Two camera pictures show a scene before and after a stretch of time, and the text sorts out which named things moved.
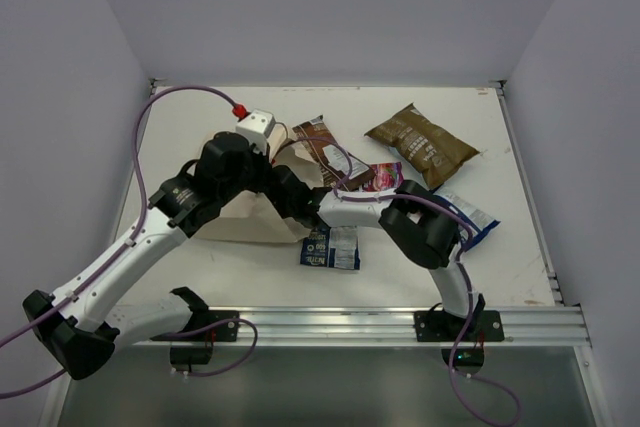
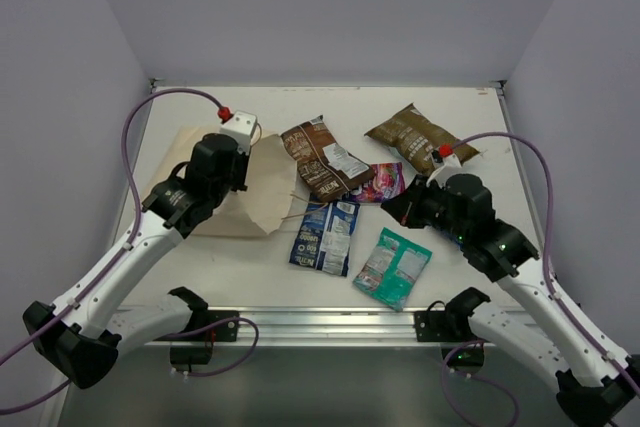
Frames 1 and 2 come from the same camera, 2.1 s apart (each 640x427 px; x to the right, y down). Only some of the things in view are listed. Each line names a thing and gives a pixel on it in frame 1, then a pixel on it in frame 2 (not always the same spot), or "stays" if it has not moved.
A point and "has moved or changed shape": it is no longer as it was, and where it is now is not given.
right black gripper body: x=286 y=210 → x=431 y=209
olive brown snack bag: x=430 y=150 stays
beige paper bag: x=254 y=218 has moved or changed shape
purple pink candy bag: x=388 y=176 stays
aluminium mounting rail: x=328 y=327 stays
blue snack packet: x=332 y=246 has moved or changed shape
